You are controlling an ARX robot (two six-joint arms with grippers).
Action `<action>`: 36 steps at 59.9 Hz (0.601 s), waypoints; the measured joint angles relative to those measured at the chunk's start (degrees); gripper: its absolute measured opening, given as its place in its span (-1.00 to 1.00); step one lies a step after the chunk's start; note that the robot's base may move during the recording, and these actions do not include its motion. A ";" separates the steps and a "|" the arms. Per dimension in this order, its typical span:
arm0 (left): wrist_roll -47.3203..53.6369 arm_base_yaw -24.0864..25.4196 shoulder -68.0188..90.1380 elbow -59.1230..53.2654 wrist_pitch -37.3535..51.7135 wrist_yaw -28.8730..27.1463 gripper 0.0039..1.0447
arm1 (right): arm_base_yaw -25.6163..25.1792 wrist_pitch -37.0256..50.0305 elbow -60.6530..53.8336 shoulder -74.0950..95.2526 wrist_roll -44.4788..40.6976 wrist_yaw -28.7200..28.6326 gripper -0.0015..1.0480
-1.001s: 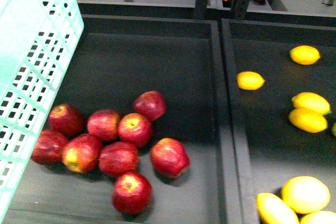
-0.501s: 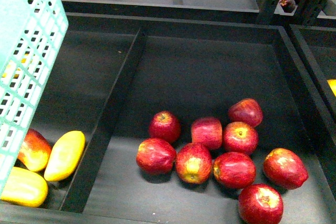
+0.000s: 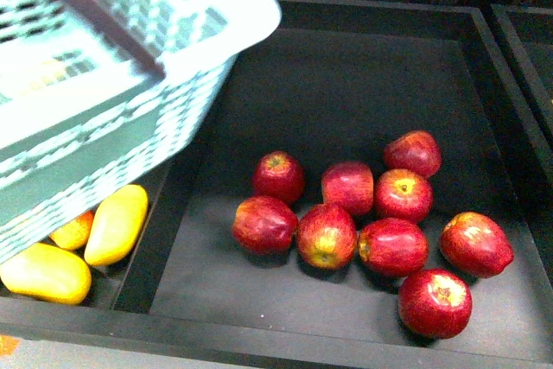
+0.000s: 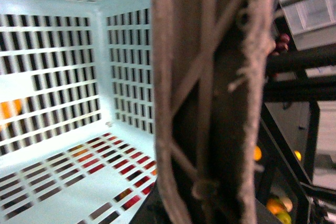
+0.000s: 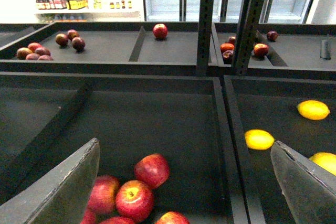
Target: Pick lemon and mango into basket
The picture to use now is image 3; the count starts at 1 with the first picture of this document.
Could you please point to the light blue plastic basket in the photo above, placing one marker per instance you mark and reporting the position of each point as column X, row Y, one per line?
column 80, row 117

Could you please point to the brown basket handle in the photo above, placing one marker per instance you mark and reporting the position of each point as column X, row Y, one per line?
column 100, row 18

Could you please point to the yellow mango upright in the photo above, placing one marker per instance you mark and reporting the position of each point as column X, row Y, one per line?
column 116, row 226

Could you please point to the black mango bin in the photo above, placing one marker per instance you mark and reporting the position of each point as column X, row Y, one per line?
column 113, row 287

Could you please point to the orange yellow mango behind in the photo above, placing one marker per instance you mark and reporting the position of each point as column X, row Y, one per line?
column 74, row 234

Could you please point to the yellow mango front left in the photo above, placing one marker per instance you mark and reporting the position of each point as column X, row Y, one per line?
column 47, row 273

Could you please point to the red apple top left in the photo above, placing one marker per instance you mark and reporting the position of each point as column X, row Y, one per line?
column 279, row 175

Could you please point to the red apple centre top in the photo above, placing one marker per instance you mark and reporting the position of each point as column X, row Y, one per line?
column 349, row 184

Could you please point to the red yellow apple centre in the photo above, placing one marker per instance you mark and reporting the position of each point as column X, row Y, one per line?
column 327, row 237

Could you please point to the black apple bin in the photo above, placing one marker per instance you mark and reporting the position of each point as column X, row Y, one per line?
column 339, row 81

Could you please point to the red apple centre right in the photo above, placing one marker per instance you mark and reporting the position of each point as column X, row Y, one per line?
column 403, row 194

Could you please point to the red apple top right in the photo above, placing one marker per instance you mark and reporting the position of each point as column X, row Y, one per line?
column 417, row 151

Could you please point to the red apple lower centre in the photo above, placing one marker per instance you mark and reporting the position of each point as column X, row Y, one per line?
column 393, row 247

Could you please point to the red apple front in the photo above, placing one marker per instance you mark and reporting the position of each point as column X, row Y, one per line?
column 434, row 303

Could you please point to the red apple far right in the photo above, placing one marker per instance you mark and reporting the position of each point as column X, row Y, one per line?
column 475, row 244

